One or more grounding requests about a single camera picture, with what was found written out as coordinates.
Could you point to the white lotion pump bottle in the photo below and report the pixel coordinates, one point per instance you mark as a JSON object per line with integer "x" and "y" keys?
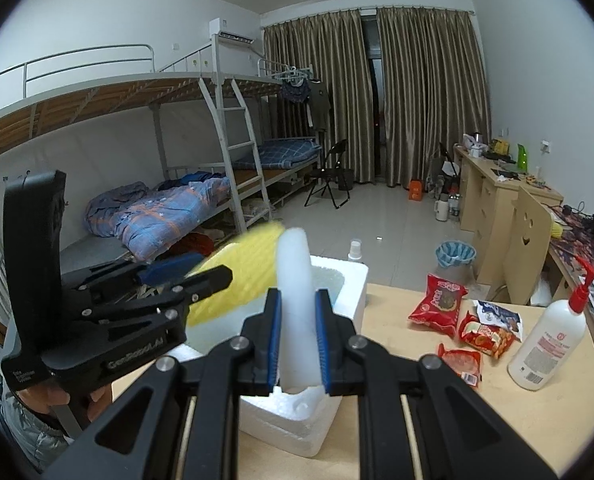
{"x": 557, "y": 333}

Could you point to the brown curtains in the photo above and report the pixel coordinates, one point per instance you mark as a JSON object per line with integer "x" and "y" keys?
{"x": 397, "y": 85}

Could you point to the wooden smiley chair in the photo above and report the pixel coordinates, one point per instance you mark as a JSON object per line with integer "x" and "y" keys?
{"x": 528, "y": 247}

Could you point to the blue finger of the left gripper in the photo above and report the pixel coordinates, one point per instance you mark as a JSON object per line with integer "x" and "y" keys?
{"x": 204, "y": 284}
{"x": 162, "y": 272}

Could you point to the white foam strip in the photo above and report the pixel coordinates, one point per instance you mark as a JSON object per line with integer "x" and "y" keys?
{"x": 299, "y": 362}

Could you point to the blue plaid mattress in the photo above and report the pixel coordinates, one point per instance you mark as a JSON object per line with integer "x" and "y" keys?
{"x": 287, "y": 153}

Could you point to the orange snack bag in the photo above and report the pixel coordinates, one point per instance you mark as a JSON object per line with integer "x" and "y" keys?
{"x": 491, "y": 340}

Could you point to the white blue snack packet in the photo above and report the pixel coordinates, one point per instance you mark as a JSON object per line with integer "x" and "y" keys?
{"x": 494, "y": 315}

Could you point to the yellow foam net sleeve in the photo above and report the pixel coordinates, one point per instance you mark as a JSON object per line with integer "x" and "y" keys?
{"x": 251, "y": 258}

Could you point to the white air conditioner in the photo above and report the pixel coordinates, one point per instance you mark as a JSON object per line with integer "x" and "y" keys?
{"x": 218, "y": 27}

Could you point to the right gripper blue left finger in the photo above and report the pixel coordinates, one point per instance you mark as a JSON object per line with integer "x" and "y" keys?
{"x": 181, "y": 417}

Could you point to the clear spray bottle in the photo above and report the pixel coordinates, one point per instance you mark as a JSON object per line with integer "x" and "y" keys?
{"x": 355, "y": 251}

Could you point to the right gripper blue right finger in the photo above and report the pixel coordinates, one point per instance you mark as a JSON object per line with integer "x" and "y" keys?
{"x": 417, "y": 418}

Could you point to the red snack bag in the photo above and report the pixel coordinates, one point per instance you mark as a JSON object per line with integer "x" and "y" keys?
{"x": 440, "y": 309}

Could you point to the grey jacket sleeve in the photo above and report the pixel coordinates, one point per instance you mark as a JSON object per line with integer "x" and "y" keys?
{"x": 39, "y": 441}

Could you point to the white metal bunk bed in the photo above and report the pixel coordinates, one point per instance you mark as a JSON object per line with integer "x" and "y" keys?
{"x": 108, "y": 116}

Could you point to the small red snack packet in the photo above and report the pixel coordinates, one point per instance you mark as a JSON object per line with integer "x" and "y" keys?
{"x": 465, "y": 363}

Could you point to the green bottle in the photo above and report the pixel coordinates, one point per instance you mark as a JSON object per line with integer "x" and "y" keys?
{"x": 521, "y": 160}

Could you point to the blue patterned quilt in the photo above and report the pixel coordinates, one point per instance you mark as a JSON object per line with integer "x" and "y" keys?
{"x": 148, "y": 222}

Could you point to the light wooden desk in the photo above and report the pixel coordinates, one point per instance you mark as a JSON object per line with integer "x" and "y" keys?
{"x": 486, "y": 210}

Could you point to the blue lined trash bin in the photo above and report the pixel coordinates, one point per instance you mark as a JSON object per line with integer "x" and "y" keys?
{"x": 455, "y": 253}

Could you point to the left hand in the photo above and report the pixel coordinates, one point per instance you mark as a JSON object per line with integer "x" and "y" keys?
{"x": 43, "y": 397}

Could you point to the black folding chair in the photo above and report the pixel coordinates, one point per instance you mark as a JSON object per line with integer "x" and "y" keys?
{"x": 332, "y": 171}

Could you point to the white jug on floor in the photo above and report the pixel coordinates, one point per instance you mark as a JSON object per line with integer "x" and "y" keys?
{"x": 442, "y": 208}

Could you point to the orange container on floor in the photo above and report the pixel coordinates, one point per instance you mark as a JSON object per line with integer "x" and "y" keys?
{"x": 416, "y": 190}

